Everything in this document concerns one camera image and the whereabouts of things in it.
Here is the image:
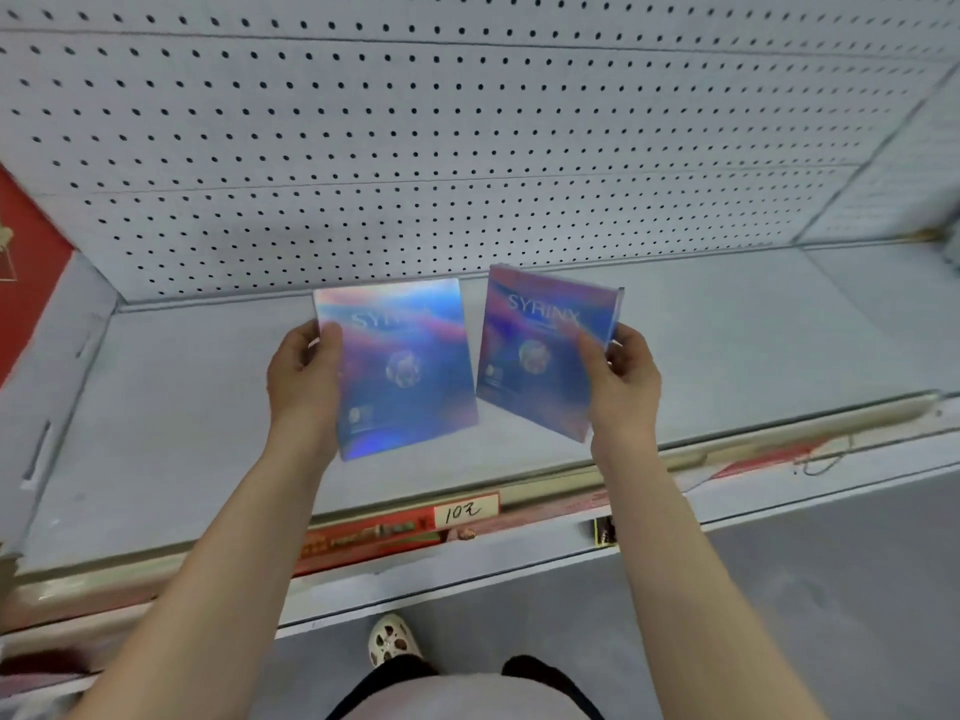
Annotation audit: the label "white metal shelf board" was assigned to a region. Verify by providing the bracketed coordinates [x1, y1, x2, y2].
[0, 239, 960, 586]

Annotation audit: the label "faded red shelf label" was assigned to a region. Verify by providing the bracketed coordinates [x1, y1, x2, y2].
[703, 440, 826, 482]

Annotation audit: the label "white perforated clog shoe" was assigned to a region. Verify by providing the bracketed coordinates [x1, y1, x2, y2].
[365, 613, 423, 670]

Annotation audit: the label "white perforated pegboard panel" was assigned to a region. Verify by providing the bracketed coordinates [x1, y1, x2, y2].
[0, 0, 960, 307]

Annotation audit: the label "light pink shirt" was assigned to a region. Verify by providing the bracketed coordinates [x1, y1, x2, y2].
[358, 670, 580, 720]

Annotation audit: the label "black shorts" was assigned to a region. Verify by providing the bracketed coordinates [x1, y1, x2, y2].
[346, 653, 603, 720]

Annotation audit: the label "red side panel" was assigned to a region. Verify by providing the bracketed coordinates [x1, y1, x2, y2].
[0, 160, 77, 392]

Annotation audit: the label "holographic box with shiny glare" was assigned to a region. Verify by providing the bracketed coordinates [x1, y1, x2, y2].
[312, 277, 481, 463]

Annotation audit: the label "holographic purple box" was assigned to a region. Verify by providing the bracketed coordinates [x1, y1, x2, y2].
[476, 263, 627, 444]

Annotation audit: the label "red shelf label strip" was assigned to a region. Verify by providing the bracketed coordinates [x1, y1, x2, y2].
[291, 490, 502, 580]

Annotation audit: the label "white handwritten price tag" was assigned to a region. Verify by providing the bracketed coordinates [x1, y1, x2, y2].
[432, 493, 501, 528]

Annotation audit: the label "person's right forearm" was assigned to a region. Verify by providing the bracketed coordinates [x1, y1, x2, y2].
[589, 433, 828, 720]

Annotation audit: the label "person's left hand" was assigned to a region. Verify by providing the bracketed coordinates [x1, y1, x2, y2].
[266, 319, 347, 446]

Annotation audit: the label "person's right hand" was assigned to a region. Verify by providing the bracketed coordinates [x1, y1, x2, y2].
[576, 322, 663, 446]

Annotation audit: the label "clear shelf price rail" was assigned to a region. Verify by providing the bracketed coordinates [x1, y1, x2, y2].
[0, 389, 948, 653]

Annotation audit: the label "person's left forearm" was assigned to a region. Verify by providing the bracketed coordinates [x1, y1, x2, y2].
[69, 430, 342, 720]

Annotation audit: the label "white lower shelf board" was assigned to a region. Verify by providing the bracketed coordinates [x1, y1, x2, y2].
[273, 423, 960, 640]

